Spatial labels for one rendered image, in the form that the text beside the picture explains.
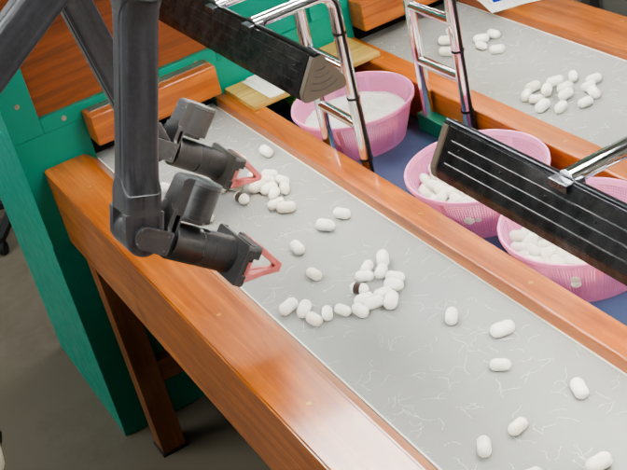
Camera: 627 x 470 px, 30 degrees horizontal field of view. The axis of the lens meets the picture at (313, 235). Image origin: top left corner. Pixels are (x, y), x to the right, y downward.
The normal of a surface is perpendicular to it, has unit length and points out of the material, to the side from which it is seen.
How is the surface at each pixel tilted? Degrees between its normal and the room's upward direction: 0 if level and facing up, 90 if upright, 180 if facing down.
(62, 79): 90
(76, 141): 90
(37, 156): 90
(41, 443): 0
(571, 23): 0
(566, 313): 0
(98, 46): 90
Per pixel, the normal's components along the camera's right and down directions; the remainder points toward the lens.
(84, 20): 0.48, 0.36
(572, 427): -0.21, -0.83
